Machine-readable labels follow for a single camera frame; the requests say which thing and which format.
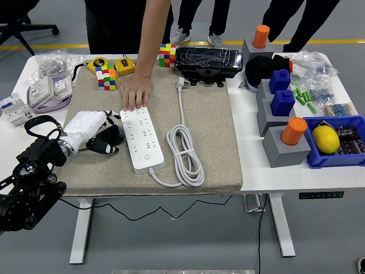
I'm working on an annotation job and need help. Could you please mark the yellow lemon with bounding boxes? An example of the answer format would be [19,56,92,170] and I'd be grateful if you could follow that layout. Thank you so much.
[311,125,340,156]

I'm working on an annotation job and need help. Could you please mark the bag of blue components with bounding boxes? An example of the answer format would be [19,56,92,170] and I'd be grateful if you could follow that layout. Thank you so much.
[309,82,336,105]

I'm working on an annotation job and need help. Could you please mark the white power strip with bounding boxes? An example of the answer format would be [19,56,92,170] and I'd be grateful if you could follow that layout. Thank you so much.
[120,106,166,175]

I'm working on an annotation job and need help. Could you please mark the grey-brown mat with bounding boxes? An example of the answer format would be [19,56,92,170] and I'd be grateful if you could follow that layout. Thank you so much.
[52,58,244,198]

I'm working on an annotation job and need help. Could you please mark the thin black plug cord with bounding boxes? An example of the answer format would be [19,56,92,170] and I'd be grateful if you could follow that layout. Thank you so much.
[58,194,234,222]

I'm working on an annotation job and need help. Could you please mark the plain grey block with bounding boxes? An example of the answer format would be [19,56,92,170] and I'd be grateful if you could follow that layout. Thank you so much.
[256,98,297,137]

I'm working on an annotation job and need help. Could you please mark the clear bag of nuts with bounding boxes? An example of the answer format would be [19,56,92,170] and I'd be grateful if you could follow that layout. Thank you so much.
[24,48,86,86]

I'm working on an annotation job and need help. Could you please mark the bag of striped resistors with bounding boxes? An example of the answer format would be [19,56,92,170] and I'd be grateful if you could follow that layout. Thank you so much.
[323,102,357,116]

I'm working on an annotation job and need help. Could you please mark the grey block with round hole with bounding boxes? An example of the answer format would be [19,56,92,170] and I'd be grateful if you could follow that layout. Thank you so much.
[242,38,274,62]
[262,125,312,168]

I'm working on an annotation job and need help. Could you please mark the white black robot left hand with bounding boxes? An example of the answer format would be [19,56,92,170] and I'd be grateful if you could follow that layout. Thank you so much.
[59,110,122,155]

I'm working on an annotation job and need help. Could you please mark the white table leg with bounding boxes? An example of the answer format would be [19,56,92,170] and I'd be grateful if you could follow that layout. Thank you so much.
[267,193,297,258]
[69,196,95,265]

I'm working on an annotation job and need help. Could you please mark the round yellow tape measure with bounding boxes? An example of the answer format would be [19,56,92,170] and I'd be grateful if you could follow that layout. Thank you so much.
[70,56,111,87]

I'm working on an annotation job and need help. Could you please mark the large white socket plate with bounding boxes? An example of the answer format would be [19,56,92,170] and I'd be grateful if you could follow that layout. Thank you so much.
[29,75,55,109]

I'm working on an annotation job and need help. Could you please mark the blue block with knob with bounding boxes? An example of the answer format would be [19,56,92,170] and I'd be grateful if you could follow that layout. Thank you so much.
[270,89,296,116]
[269,68,291,95]

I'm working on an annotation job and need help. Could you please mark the blue plastic bin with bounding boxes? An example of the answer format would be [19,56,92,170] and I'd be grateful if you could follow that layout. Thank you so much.
[302,115,365,170]

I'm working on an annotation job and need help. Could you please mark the person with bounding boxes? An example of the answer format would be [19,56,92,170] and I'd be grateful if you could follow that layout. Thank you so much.
[170,0,231,49]
[84,0,175,55]
[261,0,342,54]

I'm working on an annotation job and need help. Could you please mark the multicolour puzzle cube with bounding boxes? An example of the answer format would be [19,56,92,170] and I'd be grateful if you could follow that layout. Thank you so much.
[95,65,119,91]
[158,43,178,69]

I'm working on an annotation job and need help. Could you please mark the white blue rounded base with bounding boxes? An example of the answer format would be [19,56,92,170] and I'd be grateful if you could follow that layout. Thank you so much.
[245,76,262,94]

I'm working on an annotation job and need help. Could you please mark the small white socket plate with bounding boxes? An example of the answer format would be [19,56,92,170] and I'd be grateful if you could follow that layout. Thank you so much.
[52,76,74,99]

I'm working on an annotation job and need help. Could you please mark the black hanging cable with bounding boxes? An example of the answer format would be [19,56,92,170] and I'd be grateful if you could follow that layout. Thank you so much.
[257,194,269,274]

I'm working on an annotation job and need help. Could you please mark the square yellow tape measure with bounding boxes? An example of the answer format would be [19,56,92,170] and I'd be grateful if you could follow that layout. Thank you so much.
[114,53,136,77]

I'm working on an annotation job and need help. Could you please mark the orange cylinder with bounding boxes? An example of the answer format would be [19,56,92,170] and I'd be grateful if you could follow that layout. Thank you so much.
[253,25,271,49]
[281,116,308,146]

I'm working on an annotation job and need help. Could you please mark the black table control panel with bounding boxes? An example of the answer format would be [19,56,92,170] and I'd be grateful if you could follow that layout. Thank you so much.
[298,191,345,200]

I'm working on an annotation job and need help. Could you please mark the black film-wrapped device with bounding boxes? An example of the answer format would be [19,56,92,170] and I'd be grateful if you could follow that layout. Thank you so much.
[174,46,245,88]

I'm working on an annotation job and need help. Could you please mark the black office chair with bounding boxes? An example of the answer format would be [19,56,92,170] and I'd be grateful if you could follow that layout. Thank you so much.
[0,0,60,57]

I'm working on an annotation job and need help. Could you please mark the large clear parts bag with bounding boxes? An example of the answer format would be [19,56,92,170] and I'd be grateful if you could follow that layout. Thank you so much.
[285,50,342,86]

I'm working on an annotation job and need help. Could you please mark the black cloth bundle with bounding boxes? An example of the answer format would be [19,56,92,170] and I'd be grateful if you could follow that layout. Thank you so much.
[245,54,291,86]

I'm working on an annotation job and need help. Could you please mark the black plug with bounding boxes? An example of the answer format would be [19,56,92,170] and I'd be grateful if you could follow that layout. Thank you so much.
[96,125,125,145]

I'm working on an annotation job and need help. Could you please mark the white circuit breaker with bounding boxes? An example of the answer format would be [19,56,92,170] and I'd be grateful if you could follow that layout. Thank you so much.
[0,92,34,127]

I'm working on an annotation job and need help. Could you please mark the dark brown capacitor pile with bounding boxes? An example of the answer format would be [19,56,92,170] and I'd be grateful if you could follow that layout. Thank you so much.
[335,124,365,155]

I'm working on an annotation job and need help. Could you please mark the white power cable with plug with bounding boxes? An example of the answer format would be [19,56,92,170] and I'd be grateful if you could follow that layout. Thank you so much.
[148,75,206,188]

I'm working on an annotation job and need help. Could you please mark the person's left hand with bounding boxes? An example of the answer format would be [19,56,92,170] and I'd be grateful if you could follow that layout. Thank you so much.
[119,72,153,113]

